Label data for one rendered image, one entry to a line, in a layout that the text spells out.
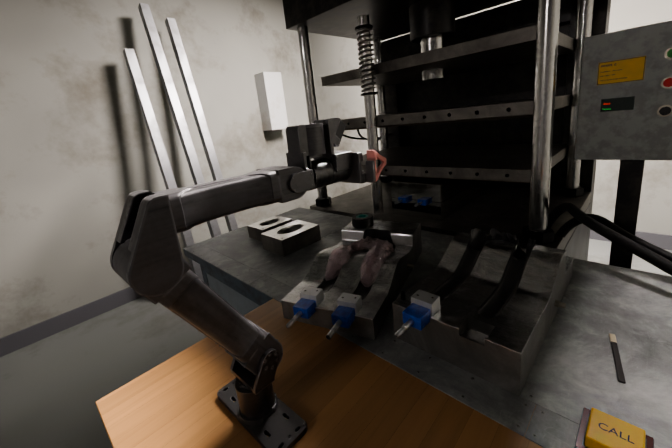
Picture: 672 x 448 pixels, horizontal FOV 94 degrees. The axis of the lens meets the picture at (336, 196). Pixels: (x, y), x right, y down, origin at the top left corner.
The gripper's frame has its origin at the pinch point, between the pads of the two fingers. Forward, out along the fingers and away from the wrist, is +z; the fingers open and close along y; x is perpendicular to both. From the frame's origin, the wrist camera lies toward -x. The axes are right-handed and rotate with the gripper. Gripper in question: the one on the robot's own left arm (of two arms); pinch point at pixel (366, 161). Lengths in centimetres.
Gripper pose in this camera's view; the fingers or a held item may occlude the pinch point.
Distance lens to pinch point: 76.2
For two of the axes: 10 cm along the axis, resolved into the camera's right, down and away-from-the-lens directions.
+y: -7.3, -0.9, 6.8
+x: 0.9, 9.7, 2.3
